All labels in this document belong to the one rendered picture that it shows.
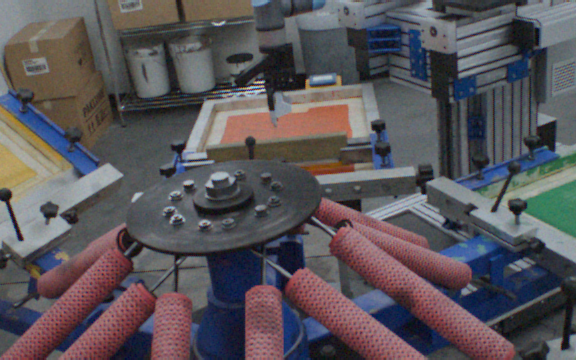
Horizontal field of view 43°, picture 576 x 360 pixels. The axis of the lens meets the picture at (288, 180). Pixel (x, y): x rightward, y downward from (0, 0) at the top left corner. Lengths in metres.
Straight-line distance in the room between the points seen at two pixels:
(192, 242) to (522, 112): 2.07
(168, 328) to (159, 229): 0.16
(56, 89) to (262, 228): 4.18
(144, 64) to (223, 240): 4.51
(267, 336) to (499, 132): 2.02
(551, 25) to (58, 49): 3.40
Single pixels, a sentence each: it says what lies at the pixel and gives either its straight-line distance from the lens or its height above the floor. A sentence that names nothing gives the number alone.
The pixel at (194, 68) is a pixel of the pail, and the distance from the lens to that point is 5.41.
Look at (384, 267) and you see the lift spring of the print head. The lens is 1.08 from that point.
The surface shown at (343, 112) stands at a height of 0.96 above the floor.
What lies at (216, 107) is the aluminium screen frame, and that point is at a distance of 2.58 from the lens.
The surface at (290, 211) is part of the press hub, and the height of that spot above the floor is 1.31.
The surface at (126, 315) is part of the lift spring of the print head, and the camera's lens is 1.05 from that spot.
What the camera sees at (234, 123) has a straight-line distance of 2.45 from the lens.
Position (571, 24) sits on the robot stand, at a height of 1.15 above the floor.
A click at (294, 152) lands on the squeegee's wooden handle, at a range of 1.98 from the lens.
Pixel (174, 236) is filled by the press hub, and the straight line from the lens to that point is 1.05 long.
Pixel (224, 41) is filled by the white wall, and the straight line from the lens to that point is 5.75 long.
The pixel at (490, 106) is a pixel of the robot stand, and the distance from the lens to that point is 2.80.
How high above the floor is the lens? 1.80
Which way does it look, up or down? 25 degrees down
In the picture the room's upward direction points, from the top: 8 degrees counter-clockwise
